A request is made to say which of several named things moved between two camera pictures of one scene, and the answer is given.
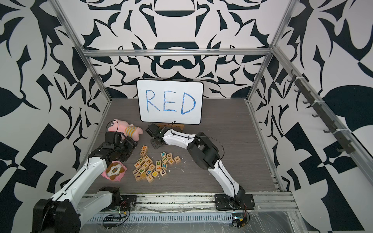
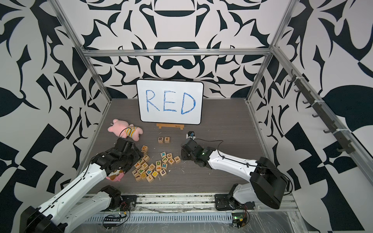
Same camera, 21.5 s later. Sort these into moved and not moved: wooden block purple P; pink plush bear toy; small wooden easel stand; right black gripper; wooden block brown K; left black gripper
Moved: left black gripper; right black gripper
Not moved: wooden block brown K; wooden block purple P; small wooden easel stand; pink plush bear toy
